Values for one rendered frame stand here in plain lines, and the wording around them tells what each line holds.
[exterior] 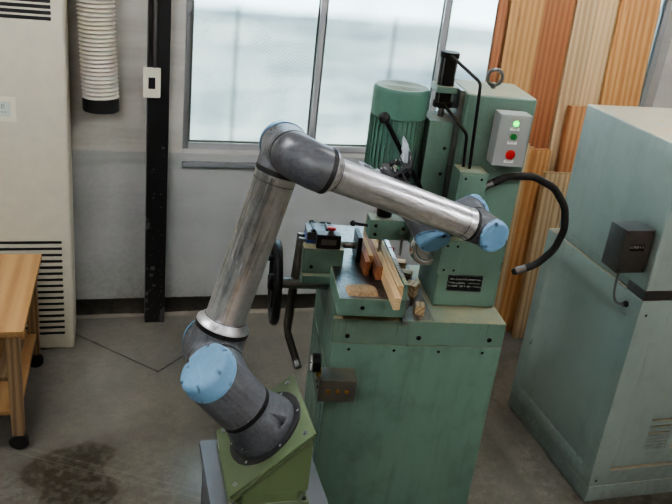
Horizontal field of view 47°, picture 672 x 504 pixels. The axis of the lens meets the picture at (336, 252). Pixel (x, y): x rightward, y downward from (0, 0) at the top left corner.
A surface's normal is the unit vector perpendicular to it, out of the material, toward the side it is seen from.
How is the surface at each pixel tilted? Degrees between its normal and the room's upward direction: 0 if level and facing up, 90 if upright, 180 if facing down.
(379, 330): 90
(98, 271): 90
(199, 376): 41
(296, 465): 90
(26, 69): 90
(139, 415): 0
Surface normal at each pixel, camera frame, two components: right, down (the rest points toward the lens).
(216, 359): -0.52, -0.65
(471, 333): 0.12, 0.41
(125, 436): 0.11, -0.91
